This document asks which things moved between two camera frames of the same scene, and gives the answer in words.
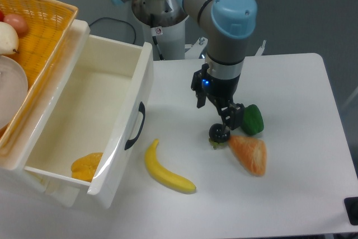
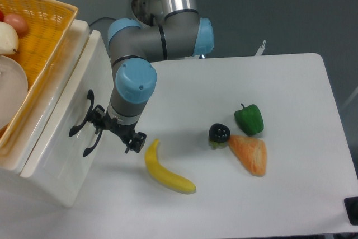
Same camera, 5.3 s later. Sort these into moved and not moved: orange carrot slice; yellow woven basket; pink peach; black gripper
Moved: black gripper
Not moved: pink peach; orange carrot slice; yellow woven basket
